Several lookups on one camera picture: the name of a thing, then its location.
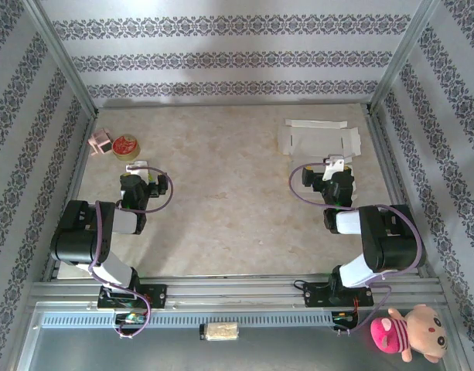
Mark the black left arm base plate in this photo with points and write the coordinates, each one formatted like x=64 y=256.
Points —
x=157 y=295

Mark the aluminium front rail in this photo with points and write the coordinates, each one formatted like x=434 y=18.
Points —
x=236 y=293

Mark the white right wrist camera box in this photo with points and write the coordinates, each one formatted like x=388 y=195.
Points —
x=333 y=165

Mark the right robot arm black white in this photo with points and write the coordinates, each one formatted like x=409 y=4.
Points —
x=391 y=239

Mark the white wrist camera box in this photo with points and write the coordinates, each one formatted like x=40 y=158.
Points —
x=333 y=165
x=138 y=166

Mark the small pink toy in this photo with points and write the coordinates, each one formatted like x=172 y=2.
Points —
x=100 y=142

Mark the aluminium frame post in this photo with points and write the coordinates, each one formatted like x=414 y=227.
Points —
x=403 y=58
x=58 y=58

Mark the aluminium side rail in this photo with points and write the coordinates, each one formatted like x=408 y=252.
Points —
x=384 y=154
x=78 y=174

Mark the beige and pink plush toy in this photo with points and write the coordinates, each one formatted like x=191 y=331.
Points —
x=418 y=332

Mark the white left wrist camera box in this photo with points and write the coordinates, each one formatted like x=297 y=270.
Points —
x=138 y=166

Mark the small circuit board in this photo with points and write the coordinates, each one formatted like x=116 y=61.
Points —
x=130 y=318
x=344 y=317

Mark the grey metal shelf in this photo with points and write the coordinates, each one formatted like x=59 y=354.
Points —
x=298 y=351

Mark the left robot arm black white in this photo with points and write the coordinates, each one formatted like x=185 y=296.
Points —
x=82 y=239

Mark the red round tin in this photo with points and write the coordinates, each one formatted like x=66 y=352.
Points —
x=125 y=147

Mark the white and yellow paper box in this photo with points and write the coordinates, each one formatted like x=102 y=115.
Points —
x=318 y=137

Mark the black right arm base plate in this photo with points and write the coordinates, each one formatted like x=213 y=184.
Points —
x=316 y=295

